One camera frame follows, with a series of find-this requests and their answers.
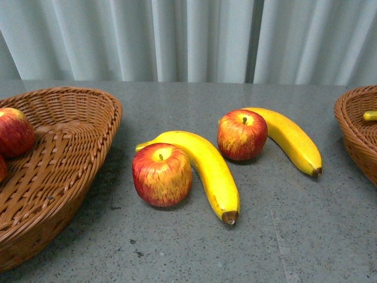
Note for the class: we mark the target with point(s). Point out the brown wicker basket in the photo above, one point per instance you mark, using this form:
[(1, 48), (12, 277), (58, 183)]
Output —
[(359, 135), (74, 129)]

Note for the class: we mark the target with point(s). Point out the red yellow apple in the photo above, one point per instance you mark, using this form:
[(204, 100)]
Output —
[(162, 174), (241, 134)]

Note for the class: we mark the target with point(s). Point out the red yellow apple front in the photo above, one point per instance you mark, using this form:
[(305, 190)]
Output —
[(162, 174)]

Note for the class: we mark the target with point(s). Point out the left brown wicker basket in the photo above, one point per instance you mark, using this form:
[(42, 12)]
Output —
[(74, 129)]

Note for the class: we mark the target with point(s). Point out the yellow banana front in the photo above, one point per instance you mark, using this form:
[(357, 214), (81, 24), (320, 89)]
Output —
[(216, 177)]

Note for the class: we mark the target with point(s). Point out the red apple basket edge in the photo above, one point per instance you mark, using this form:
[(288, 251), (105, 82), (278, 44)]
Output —
[(3, 168)]

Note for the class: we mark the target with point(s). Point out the yellow banana in basket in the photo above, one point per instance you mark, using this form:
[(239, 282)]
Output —
[(370, 115)]

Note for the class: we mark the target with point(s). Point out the pale grey curtain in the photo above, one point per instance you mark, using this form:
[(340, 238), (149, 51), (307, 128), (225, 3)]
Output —
[(278, 42)]

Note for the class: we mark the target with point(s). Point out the right brown wicker basket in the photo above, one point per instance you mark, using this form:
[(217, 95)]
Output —
[(359, 135)]

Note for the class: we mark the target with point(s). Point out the yellow banana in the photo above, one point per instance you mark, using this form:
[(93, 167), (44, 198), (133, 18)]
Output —
[(216, 177), (370, 115), (296, 144)]

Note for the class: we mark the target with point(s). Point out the red apple in basket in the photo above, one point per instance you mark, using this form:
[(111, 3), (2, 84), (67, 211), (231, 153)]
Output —
[(17, 133)]

